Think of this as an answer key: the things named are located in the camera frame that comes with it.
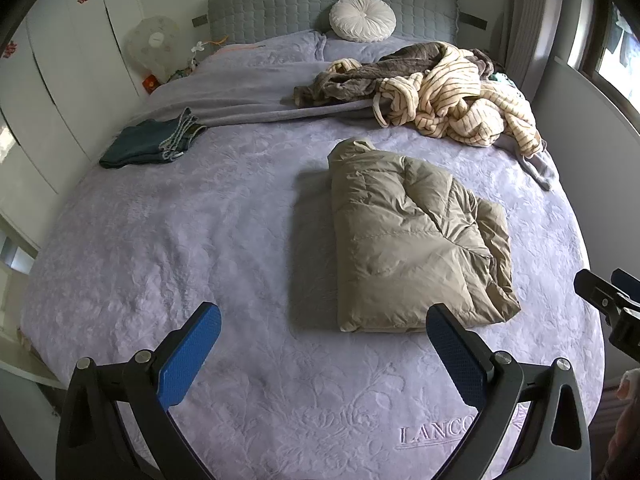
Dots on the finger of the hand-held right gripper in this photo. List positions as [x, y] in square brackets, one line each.
[629, 285]
[595, 287]

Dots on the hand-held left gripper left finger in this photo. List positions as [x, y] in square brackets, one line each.
[192, 355]

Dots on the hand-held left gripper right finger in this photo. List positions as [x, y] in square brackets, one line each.
[452, 355]

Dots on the beige puffer jacket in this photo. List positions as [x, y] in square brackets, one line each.
[400, 240]

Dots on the person's right forearm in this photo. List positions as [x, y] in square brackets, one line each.
[622, 440]

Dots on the person's right hand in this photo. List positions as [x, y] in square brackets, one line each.
[630, 384]

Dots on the round bed with lilac cover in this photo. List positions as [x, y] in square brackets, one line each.
[175, 235]

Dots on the folded teal jeans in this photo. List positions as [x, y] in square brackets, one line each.
[140, 142]

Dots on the window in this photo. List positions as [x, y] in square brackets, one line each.
[617, 60]

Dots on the teal cloth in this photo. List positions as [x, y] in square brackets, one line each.
[500, 79]

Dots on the cream striped fleece robe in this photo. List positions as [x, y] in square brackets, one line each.
[450, 105]

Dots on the grey curtain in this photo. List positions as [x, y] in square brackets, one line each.
[535, 20]

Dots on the small red box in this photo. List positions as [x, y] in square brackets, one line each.
[150, 84]

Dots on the grey fleece blanket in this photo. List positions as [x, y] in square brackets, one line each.
[250, 85]

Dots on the brown fleece garment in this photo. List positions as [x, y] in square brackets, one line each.
[345, 85]

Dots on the white wardrobe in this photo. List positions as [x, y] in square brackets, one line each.
[65, 85]

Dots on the white artificial flower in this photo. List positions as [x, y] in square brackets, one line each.
[198, 49]

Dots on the white standing fan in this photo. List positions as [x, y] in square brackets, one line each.
[152, 42]

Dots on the round white pleated pillow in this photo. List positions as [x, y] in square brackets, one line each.
[362, 17]

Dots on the grey quilted headboard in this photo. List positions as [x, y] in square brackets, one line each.
[275, 15]

